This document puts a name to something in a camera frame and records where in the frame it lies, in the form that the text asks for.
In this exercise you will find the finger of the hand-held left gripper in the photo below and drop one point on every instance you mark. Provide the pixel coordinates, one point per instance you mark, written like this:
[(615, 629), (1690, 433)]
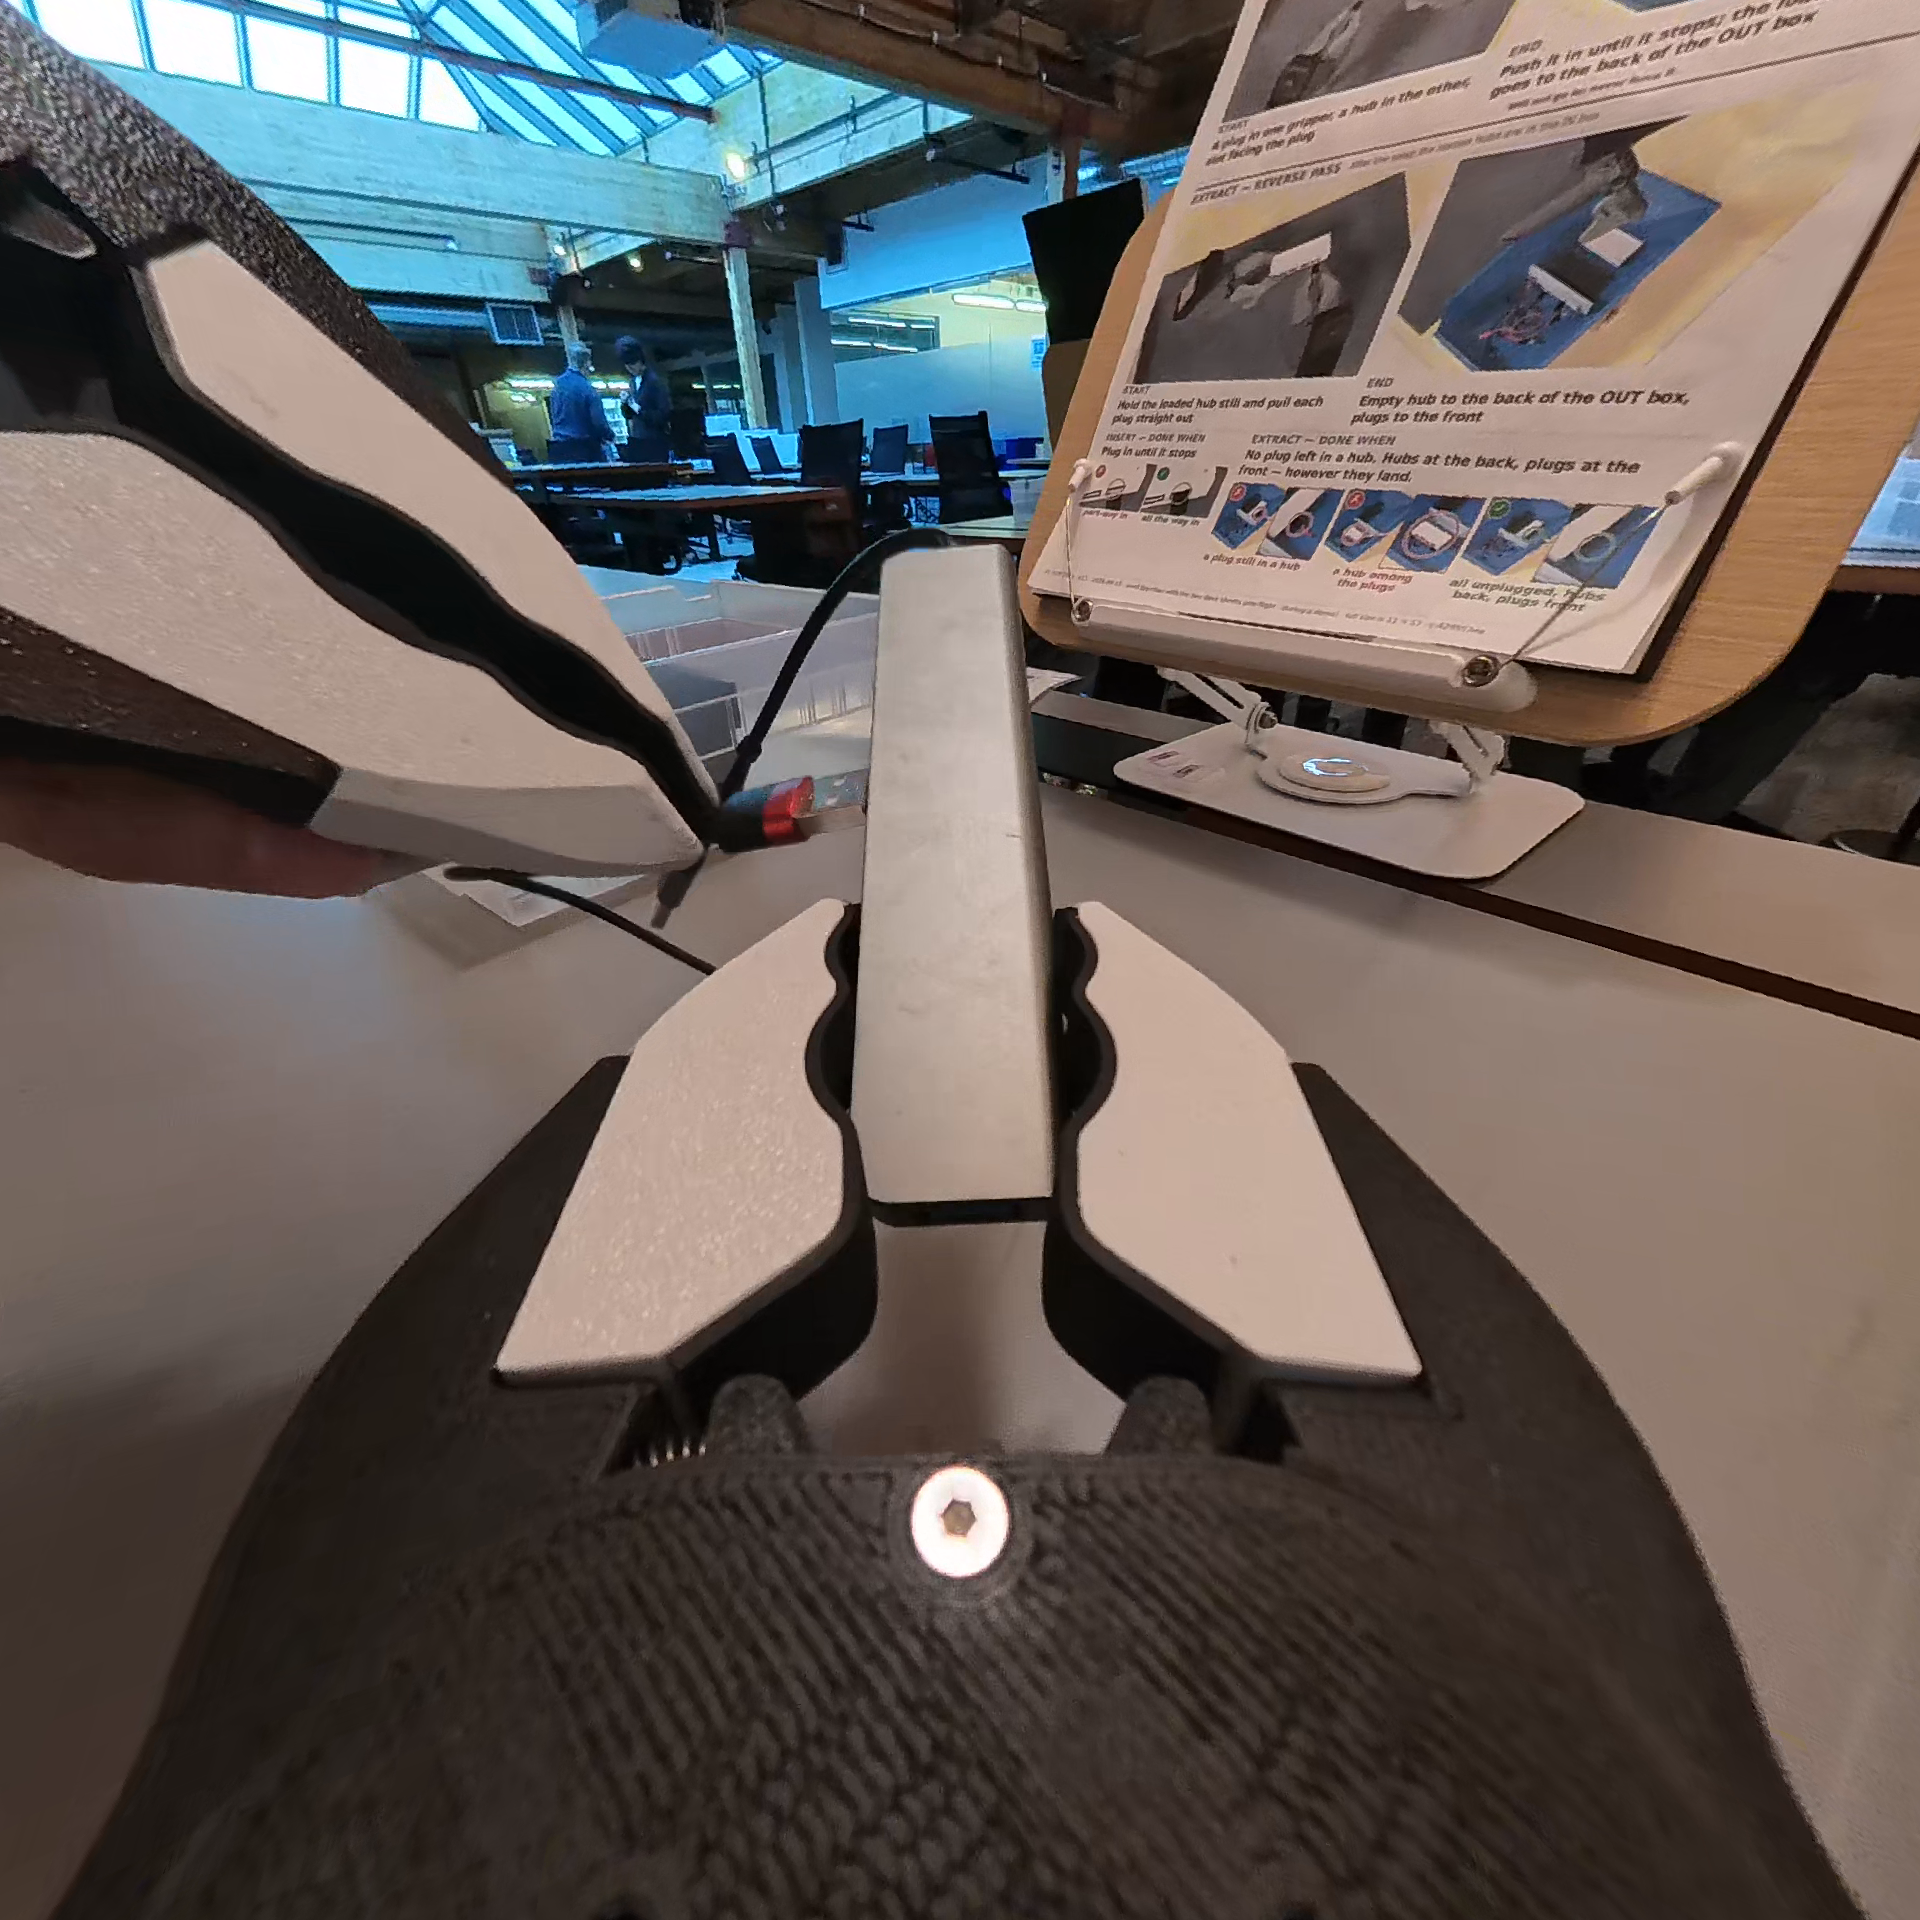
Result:
[(225, 631), (374, 434)]

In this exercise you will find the printed instruction sheet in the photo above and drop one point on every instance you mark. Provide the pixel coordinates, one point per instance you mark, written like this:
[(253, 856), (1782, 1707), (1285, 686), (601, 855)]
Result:
[(1500, 374)]

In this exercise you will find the long wooden table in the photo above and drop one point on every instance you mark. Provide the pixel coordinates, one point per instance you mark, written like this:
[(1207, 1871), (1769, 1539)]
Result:
[(675, 502)]

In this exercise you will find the instruction sheet on wooden stand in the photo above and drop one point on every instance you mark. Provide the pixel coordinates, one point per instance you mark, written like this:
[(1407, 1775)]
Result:
[(1800, 495)]

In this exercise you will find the person's left hand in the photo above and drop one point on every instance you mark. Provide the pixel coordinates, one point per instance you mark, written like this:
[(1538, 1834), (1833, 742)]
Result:
[(150, 840)]

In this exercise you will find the grey usb hub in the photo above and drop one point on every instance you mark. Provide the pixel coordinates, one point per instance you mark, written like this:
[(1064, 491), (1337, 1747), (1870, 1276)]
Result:
[(952, 900)]

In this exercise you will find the skylight window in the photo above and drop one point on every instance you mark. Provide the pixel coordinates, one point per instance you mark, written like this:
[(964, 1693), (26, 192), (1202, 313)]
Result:
[(300, 44)]

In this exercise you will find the black monitor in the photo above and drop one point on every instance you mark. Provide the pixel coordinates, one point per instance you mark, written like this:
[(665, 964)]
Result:
[(1088, 255)]

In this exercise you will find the white ceiling projector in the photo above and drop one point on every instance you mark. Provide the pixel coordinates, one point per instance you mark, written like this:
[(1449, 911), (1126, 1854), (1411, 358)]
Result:
[(660, 31)]

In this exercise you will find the group of black office chairs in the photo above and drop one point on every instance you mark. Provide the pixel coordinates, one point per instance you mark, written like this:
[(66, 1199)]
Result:
[(841, 464)]

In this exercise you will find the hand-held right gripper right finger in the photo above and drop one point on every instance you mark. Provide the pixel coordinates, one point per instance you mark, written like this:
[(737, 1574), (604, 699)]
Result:
[(1230, 1185)]

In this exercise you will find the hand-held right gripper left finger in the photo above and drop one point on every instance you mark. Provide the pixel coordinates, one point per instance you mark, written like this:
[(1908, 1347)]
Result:
[(691, 1185)]

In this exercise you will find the clear plastic bin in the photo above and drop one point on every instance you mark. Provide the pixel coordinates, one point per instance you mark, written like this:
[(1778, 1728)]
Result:
[(751, 645)]

